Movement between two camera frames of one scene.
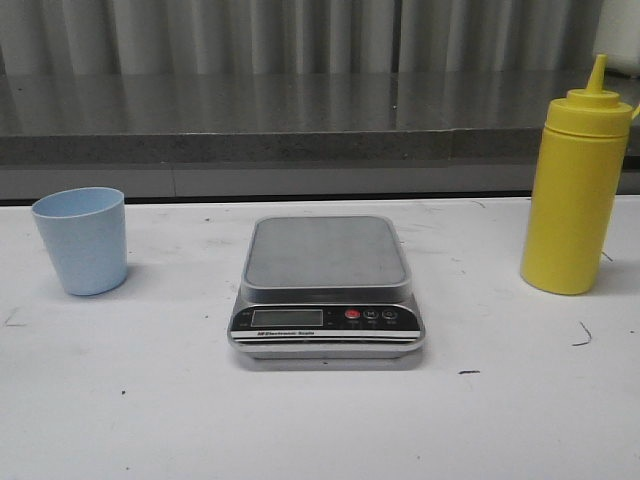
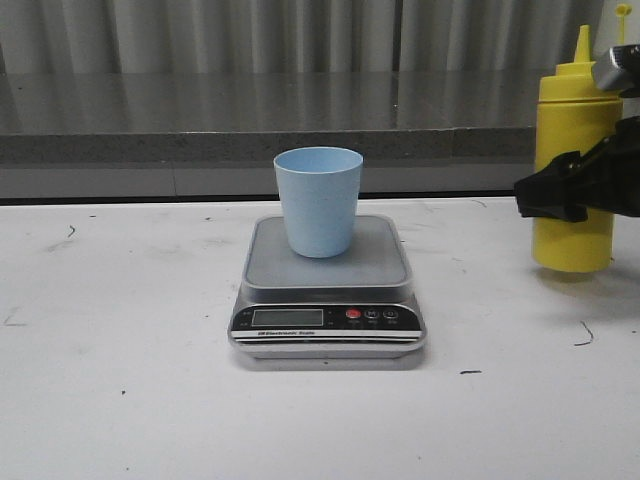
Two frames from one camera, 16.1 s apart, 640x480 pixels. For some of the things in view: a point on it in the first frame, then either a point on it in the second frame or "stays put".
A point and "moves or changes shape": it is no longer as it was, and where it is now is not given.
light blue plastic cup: x=85 y=232 to x=319 y=189
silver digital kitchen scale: x=325 y=287 stays put
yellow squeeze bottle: x=576 y=187 moves or changes shape
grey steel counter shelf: x=273 y=135 stays put
